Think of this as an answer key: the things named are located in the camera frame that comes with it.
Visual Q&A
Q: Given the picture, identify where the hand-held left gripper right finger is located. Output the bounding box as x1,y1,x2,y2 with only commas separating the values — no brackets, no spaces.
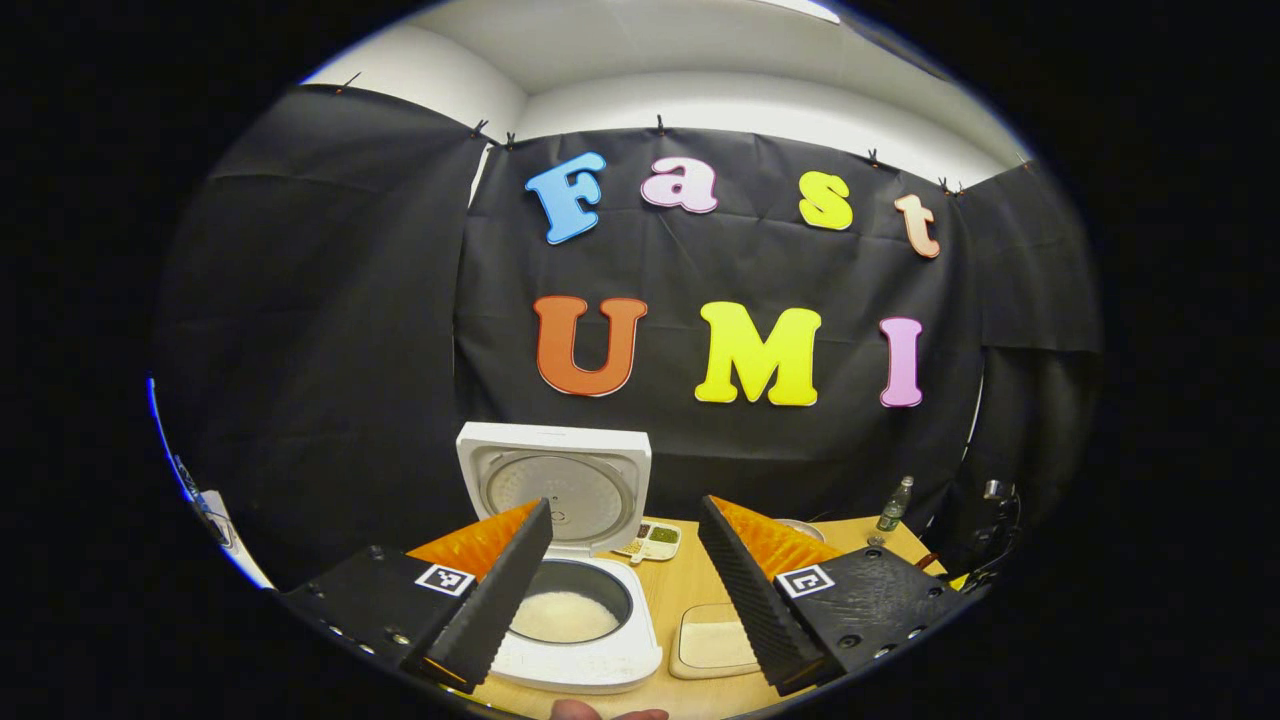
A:
697,495,987,698

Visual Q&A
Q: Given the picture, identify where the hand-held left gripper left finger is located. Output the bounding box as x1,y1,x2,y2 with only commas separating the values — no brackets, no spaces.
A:
280,498,556,691

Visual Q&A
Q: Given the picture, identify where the clear rice box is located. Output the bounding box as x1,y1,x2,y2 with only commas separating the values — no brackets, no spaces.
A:
668,602,761,681

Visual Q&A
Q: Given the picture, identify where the white rice heap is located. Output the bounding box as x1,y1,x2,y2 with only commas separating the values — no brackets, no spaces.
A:
510,590,621,644

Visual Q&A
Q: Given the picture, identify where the white rice cooker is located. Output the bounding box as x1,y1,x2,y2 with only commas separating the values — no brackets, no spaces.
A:
456,421,664,696

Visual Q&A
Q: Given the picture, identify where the green glass bottle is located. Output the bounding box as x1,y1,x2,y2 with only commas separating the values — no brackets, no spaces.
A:
876,475,915,534

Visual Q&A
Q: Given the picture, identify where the white divided bean dish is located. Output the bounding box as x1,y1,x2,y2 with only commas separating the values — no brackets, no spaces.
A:
613,520,683,566

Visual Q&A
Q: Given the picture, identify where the black backdrop cloth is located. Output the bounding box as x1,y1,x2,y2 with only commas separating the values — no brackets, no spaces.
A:
155,85,1104,591

